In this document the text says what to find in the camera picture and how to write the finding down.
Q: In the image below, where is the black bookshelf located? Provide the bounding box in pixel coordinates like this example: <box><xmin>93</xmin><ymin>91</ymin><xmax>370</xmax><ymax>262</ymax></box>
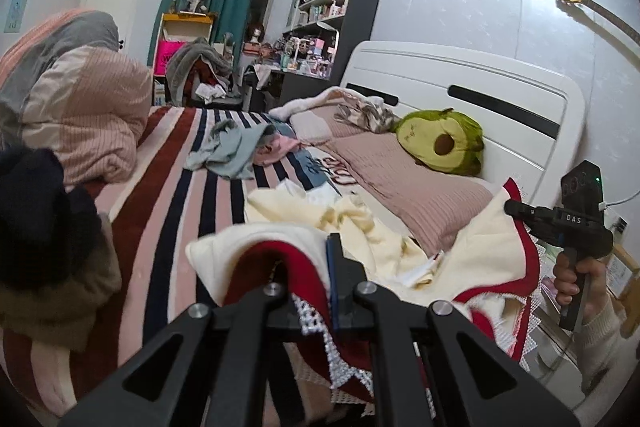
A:
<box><xmin>282</xmin><ymin>0</ymin><xmax>389</xmax><ymax>81</ymax></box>

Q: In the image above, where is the white desk lamp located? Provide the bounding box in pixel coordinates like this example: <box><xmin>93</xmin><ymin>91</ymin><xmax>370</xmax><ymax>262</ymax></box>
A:
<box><xmin>320</xmin><ymin>27</ymin><xmax>342</xmax><ymax>80</ymax></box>

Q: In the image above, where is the chair with clothes pile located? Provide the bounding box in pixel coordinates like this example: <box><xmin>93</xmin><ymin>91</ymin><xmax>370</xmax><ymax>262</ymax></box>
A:
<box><xmin>166</xmin><ymin>37</ymin><xmax>246</xmax><ymax>108</ymax></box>

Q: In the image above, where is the black desk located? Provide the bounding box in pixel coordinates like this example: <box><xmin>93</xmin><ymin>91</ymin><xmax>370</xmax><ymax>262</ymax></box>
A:
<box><xmin>245</xmin><ymin>62</ymin><xmax>347</xmax><ymax>114</ymax></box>

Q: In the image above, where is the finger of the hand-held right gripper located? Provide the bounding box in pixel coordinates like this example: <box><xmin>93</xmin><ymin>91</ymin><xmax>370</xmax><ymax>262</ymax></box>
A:
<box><xmin>503</xmin><ymin>199</ymin><xmax>543</xmax><ymax>224</ymax></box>

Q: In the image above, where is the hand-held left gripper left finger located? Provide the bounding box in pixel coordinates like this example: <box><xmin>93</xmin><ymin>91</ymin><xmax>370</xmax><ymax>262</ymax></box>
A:
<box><xmin>57</xmin><ymin>282</ymin><xmax>306</xmax><ymax>427</ymax></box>

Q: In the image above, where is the pink grey rolled duvet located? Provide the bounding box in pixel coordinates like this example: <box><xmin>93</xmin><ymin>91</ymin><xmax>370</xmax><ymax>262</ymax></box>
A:
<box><xmin>0</xmin><ymin>8</ymin><xmax>153</xmax><ymax>186</ymax></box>

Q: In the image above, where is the blue wall poster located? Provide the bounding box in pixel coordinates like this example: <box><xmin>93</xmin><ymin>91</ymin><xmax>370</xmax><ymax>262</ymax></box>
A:
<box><xmin>4</xmin><ymin>0</ymin><xmax>31</xmax><ymax>32</ymax></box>

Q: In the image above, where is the white cable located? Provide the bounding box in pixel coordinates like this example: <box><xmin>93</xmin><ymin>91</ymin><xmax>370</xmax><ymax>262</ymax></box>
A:
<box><xmin>597</xmin><ymin>189</ymin><xmax>640</xmax><ymax>212</ymax></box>

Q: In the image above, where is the desk cosmetics clutter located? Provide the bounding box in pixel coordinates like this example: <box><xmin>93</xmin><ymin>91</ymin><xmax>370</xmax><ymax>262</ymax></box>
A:
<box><xmin>242</xmin><ymin>34</ymin><xmax>337</xmax><ymax>78</ymax></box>

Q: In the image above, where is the striped bed blanket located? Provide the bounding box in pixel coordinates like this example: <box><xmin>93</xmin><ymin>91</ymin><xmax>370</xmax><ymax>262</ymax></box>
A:
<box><xmin>0</xmin><ymin>104</ymin><xmax>416</xmax><ymax>414</ymax></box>

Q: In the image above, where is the floral cloth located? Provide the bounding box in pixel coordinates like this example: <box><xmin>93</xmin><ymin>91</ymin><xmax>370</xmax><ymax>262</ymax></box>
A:
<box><xmin>335</xmin><ymin>99</ymin><xmax>402</xmax><ymax>134</ymax></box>

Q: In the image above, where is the white printed cloth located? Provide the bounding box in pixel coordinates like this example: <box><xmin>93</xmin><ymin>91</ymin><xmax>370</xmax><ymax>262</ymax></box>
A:
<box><xmin>277</xmin><ymin>152</ymin><xmax>353</xmax><ymax>204</ymax></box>

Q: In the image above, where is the white towel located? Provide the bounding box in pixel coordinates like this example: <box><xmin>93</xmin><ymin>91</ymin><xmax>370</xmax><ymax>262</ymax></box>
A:
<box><xmin>252</xmin><ymin>64</ymin><xmax>277</xmax><ymax>90</ymax></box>

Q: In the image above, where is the yellow storage rack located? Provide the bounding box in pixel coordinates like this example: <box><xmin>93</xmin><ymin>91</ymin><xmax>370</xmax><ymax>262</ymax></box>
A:
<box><xmin>152</xmin><ymin>13</ymin><xmax>219</xmax><ymax>108</ymax></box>

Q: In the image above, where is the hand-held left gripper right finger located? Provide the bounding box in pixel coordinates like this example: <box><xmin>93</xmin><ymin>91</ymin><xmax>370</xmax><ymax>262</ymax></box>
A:
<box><xmin>325</xmin><ymin>233</ymin><xmax>581</xmax><ymax>427</ymax></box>

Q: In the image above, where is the pink garment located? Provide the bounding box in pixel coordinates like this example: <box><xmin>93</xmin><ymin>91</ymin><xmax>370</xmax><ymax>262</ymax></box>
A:
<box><xmin>252</xmin><ymin>134</ymin><xmax>302</xmax><ymax>166</ymax></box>

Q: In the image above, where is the grey blue garment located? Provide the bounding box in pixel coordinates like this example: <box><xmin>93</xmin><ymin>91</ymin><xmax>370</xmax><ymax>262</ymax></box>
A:
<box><xmin>185</xmin><ymin>119</ymin><xmax>279</xmax><ymax>180</ymax></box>

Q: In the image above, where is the person's right hand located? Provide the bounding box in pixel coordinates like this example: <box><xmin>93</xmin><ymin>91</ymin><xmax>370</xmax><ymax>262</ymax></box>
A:
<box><xmin>552</xmin><ymin>252</ymin><xmax>609</xmax><ymax>308</ymax></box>

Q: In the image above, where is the small pink pillow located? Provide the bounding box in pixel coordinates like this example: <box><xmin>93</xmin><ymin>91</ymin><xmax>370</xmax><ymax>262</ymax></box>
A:
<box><xmin>290</xmin><ymin>107</ymin><xmax>353</xmax><ymax>144</ymax></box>

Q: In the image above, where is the wooden nightstand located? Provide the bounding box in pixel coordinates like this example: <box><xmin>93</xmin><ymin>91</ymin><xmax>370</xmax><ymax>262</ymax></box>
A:
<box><xmin>597</xmin><ymin>242</ymin><xmax>640</xmax><ymax>339</ymax></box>

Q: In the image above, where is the black clothes pile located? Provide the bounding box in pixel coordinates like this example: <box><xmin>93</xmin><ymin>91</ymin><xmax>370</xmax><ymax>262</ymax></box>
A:
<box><xmin>0</xmin><ymin>147</ymin><xmax>103</xmax><ymax>290</ymax></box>

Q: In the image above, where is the white bed headboard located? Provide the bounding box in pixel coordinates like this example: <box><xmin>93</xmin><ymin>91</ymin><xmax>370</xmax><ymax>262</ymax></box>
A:
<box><xmin>340</xmin><ymin>41</ymin><xmax>587</xmax><ymax>214</ymax></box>

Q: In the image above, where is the person's right forearm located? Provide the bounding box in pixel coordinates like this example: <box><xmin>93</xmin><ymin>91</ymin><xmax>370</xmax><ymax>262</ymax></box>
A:
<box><xmin>570</xmin><ymin>294</ymin><xmax>632</xmax><ymax>403</ymax></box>

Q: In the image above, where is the pink bag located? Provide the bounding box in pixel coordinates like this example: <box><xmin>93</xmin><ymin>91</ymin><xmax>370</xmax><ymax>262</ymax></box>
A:
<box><xmin>153</xmin><ymin>39</ymin><xmax>182</xmax><ymax>76</ymax></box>

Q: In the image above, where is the cream hoodie with red trim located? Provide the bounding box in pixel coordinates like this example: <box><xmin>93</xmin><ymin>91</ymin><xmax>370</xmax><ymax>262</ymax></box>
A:
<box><xmin>185</xmin><ymin>177</ymin><xmax>547</xmax><ymax>408</ymax></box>

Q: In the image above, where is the tan garment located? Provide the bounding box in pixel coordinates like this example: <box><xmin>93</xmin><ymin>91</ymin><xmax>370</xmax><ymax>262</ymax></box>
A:
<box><xmin>0</xmin><ymin>214</ymin><xmax>123</xmax><ymax>354</ymax></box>

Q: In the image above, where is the white fleece blanket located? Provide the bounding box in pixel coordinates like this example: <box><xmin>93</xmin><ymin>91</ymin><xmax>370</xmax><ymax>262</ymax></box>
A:
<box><xmin>270</xmin><ymin>87</ymin><xmax>397</xmax><ymax>124</ymax></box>

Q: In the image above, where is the green avocado plush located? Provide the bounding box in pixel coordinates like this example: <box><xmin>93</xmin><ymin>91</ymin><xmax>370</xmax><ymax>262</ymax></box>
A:
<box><xmin>395</xmin><ymin>108</ymin><xmax>485</xmax><ymax>176</ymax></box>

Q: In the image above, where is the large pink ribbed pillow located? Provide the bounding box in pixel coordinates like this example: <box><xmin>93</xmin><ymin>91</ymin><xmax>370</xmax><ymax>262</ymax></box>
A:
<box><xmin>331</xmin><ymin>134</ymin><xmax>507</xmax><ymax>254</ymax></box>

